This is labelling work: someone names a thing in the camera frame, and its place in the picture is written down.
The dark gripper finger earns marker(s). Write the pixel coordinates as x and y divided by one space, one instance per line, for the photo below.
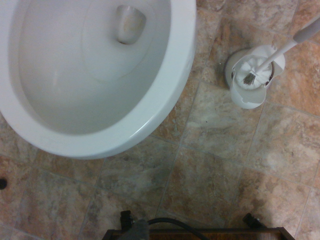
137 231

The white toilet brush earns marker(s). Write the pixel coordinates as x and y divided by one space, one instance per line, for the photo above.
252 73

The white toilet bowl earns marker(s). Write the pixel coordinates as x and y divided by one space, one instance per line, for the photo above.
75 75

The white toilet brush holder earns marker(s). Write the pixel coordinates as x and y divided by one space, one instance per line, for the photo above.
246 98

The black table clamp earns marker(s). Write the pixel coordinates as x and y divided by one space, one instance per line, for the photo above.
251 220
125 219

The dark wooden table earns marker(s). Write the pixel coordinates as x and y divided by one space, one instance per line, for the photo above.
200 236

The black round stand foot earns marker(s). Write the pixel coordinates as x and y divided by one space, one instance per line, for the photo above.
2 184

